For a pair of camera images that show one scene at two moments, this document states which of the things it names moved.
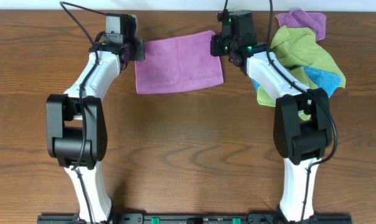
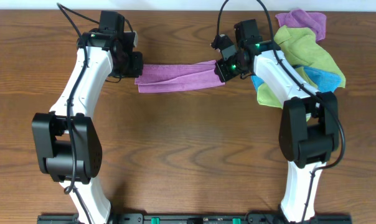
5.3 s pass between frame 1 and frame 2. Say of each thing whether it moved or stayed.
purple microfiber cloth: moved
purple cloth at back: stayed
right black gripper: moved
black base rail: stayed
